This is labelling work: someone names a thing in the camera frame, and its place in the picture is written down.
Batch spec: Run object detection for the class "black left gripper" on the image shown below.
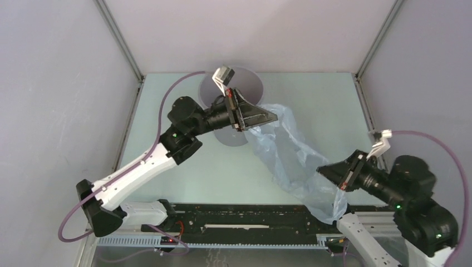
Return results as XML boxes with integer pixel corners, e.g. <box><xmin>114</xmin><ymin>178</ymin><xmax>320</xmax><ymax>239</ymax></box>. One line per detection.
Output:
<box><xmin>190</xmin><ymin>88</ymin><xmax>278</xmax><ymax>137</ymax></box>

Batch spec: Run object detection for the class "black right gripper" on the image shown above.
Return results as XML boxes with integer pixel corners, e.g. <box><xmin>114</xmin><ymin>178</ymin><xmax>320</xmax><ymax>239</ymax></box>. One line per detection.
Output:
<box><xmin>316</xmin><ymin>146</ymin><xmax>406</xmax><ymax>207</ymax></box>

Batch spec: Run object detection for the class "grey plastic trash bin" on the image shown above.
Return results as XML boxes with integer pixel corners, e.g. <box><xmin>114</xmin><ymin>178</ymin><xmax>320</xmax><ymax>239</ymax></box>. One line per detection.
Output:
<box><xmin>198</xmin><ymin>66</ymin><xmax>265</xmax><ymax>148</ymax></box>

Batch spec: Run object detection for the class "translucent blue trash bag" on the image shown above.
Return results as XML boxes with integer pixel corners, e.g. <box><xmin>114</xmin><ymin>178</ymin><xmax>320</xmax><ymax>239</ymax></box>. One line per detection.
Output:
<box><xmin>245</xmin><ymin>104</ymin><xmax>347</xmax><ymax>224</ymax></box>

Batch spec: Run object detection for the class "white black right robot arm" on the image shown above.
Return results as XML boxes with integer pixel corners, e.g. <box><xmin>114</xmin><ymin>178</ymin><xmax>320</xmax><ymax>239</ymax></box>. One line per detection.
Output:
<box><xmin>317</xmin><ymin>150</ymin><xmax>459</xmax><ymax>266</ymax></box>

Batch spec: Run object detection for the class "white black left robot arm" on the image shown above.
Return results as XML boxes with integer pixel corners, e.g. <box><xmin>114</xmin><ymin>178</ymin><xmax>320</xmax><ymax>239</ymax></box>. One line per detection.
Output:
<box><xmin>76</xmin><ymin>88</ymin><xmax>278</xmax><ymax>237</ymax></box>

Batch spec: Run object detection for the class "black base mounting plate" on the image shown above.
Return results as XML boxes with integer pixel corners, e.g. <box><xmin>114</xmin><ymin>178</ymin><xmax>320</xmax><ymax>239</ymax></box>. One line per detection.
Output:
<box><xmin>157</xmin><ymin>204</ymin><xmax>340</xmax><ymax>244</ymax></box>

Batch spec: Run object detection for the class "small electronics board with LEDs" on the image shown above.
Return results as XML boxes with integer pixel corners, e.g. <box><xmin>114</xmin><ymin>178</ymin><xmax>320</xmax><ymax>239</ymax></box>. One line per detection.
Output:
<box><xmin>160</xmin><ymin>237</ymin><xmax>179</xmax><ymax>245</ymax></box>

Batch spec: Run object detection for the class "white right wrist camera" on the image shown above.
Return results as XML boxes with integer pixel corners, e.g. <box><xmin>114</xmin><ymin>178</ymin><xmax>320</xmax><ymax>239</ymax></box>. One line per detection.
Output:
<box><xmin>367</xmin><ymin>129</ymin><xmax>393</xmax><ymax>160</ymax></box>

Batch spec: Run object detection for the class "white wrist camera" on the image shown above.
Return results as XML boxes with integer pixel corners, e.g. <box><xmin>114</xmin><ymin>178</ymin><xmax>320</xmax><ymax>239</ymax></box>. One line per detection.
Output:
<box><xmin>367</xmin><ymin>129</ymin><xmax>393</xmax><ymax>160</ymax></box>
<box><xmin>212</xmin><ymin>66</ymin><xmax>235</xmax><ymax>96</ymax></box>

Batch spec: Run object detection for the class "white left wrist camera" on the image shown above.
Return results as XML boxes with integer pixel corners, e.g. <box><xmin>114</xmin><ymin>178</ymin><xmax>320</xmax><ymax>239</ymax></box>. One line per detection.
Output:
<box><xmin>212</xmin><ymin>66</ymin><xmax>235</xmax><ymax>96</ymax></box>

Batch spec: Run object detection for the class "light blue cable duct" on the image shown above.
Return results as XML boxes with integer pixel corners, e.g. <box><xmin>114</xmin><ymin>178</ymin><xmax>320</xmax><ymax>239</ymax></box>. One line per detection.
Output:
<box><xmin>97</xmin><ymin>235</ymin><xmax>327</xmax><ymax>250</ymax></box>

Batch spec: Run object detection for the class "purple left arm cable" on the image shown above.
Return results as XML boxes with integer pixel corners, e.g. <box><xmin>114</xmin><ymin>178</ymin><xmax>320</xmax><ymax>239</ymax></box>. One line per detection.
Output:
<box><xmin>57</xmin><ymin>71</ymin><xmax>207</xmax><ymax>244</ymax></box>

